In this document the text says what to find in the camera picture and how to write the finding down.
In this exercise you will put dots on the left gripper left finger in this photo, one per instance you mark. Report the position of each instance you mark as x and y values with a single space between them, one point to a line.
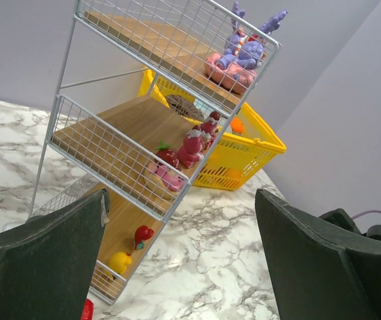
46 264

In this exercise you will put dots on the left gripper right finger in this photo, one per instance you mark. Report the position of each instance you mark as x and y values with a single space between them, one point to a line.
320 267

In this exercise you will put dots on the yellow duck toy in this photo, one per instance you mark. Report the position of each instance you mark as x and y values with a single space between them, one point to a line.
119 262

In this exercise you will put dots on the small red apple toy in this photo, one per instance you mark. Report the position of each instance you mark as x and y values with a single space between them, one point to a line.
142 234

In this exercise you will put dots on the pink strawberry donut toy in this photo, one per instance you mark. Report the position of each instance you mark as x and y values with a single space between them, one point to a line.
160 178

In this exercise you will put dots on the red bear toy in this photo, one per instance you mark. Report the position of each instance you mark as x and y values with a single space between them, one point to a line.
191 152

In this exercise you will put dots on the red strawberry cake toy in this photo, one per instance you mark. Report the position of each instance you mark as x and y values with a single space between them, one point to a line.
209 129

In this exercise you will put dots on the purple pink donut toy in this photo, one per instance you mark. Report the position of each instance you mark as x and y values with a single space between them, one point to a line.
245 53

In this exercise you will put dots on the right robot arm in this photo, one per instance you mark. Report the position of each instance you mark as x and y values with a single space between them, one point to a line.
340 218

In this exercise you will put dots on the red bell pepper toy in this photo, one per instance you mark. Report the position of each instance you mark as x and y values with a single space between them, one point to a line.
88 310

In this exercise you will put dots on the yellow plastic basket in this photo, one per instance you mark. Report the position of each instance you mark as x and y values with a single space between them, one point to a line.
235 159

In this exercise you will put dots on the orange fruit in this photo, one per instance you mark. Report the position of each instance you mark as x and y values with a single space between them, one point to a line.
236 126

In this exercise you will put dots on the brown round container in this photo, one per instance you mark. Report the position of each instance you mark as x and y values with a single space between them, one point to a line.
184 107

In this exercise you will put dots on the white wire wooden shelf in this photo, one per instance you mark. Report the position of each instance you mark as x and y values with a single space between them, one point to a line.
113 147

